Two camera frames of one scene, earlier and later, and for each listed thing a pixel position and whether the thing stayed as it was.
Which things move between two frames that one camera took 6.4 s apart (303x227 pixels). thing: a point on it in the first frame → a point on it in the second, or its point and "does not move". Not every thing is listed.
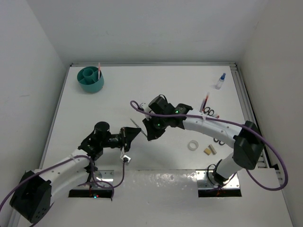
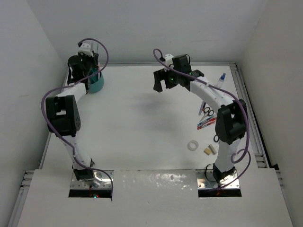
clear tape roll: [193, 145] does not move
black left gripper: [127, 135] → [94, 59]
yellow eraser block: [207, 151] does not move
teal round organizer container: [88, 78] does not move
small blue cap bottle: [220, 82] does not move
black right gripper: [152, 133] → [160, 75]
